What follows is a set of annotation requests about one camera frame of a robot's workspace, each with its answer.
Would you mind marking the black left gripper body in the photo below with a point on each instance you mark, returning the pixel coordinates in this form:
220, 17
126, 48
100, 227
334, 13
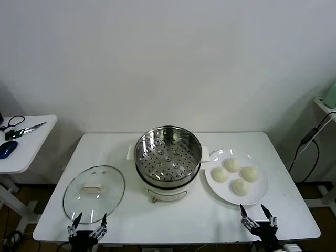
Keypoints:
82, 239

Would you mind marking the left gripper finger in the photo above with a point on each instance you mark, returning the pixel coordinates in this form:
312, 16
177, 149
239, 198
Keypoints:
76, 223
103, 224

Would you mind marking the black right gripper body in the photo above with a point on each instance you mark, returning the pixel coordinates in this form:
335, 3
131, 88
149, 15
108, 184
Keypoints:
265, 233

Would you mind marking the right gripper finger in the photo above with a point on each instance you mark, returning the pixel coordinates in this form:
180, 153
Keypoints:
270, 219
246, 220

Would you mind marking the white steamed baozi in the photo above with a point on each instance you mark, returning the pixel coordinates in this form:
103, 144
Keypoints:
221, 174
240, 187
232, 165
249, 173

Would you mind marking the round glass pot lid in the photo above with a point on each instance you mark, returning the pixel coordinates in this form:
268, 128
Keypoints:
93, 187

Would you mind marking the stainless steel steamer basket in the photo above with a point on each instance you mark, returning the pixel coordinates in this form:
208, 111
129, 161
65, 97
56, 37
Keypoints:
168, 158

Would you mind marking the large white round plate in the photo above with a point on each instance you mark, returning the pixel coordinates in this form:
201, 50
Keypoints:
253, 194

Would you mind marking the small white side table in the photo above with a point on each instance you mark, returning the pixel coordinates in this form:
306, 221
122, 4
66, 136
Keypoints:
31, 147

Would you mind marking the black power adapter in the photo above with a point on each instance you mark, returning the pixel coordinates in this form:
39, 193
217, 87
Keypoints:
308, 136

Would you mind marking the blue computer mouse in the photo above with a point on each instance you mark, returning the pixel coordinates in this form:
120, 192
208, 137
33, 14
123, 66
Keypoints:
8, 149

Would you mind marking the black device at edge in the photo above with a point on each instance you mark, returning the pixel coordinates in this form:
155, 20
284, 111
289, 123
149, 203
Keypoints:
1, 118

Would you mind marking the pale green appliance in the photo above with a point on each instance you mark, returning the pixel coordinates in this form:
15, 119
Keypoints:
331, 97

